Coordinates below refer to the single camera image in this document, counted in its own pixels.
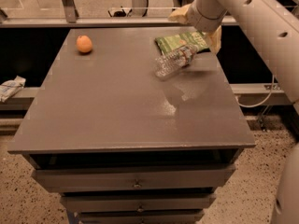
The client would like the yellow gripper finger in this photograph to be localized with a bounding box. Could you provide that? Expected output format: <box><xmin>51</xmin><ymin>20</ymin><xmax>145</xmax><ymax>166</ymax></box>
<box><xmin>204</xmin><ymin>26</ymin><xmax>221</xmax><ymax>54</ymax></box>
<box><xmin>168</xmin><ymin>4</ymin><xmax>191</xmax><ymax>24</ymax></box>

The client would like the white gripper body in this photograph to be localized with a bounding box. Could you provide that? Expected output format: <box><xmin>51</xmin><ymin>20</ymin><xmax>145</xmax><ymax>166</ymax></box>
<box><xmin>188</xmin><ymin>0</ymin><xmax>227</xmax><ymax>33</ymax></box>

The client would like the clear plastic water bottle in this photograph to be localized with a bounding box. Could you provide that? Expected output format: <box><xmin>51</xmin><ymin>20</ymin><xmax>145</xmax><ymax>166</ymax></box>
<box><xmin>154</xmin><ymin>44</ymin><xmax>198</xmax><ymax>79</ymax></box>

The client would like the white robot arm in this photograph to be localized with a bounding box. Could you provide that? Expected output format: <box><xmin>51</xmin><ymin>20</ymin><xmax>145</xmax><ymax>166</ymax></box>
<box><xmin>169</xmin><ymin>0</ymin><xmax>299</xmax><ymax>224</ymax></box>

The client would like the green chip bag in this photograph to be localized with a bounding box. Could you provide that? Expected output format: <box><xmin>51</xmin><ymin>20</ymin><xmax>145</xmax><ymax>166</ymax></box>
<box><xmin>155</xmin><ymin>32</ymin><xmax>208</xmax><ymax>55</ymax></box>

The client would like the black white object on floor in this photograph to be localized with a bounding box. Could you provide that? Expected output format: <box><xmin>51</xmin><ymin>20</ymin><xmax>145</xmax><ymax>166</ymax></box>
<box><xmin>107</xmin><ymin>7</ymin><xmax>132</xmax><ymax>18</ymax></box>

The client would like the orange fruit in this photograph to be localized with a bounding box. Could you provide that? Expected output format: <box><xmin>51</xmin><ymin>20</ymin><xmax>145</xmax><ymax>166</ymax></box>
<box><xmin>76</xmin><ymin>35</ymin><xmax>93</xmax><ymax>53</ymax></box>

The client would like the grey drawer cabinet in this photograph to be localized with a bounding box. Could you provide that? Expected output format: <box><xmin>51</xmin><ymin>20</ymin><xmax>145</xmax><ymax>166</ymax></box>
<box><xmin>7</xmin><ymin>26</ymin><xmax>257</xmax><ymax>224</ymax></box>

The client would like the top grey drawer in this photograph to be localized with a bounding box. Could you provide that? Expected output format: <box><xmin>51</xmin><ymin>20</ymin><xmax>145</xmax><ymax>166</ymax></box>
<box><xmin>32</xmin><ymin>164</ymin><xmax>235</xmax><ymax>193</ymax></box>

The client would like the grey drawer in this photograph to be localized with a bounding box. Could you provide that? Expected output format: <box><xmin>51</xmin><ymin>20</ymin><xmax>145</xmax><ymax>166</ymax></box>
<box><xmin>61</xmin><ymin>192</ymin><xmax>216</xmax><ymax>213</ymax></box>
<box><xmin>78</xmin><ymin>210</ymin><xmax>204</xmax><ymax>224</ymax></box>
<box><xmin>32</xmin><ymin>164</ymin><xmax>235</xmax><ymax>193</ymax></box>

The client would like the white folded cloth packet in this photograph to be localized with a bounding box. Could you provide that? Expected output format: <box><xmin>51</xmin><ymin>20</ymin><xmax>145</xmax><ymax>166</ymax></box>
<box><xmin>0</xmin><ymin>76</ymin><xmax>26</xmax><ymax>103</ymax></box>

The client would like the bottom grey drawer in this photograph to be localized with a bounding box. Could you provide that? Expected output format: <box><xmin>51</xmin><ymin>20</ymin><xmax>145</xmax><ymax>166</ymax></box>
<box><xmin>78</xmin><ymin>210</ymin><xmax>204</xmax><ymax>224</ymax></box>

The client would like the middle grey drawer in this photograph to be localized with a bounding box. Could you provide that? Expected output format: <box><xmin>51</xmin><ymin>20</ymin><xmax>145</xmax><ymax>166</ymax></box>
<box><xmin>61</xmin><ymin>192</ymin><xmax>216</xmax><ymax>213</ymax></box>

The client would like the grey metal rail frame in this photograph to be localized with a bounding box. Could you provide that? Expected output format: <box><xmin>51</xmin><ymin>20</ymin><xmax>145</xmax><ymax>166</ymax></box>
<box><xmin>0</xmin><ymin>0</ymin><xmax>299</xmax><ymax>28</ymax></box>

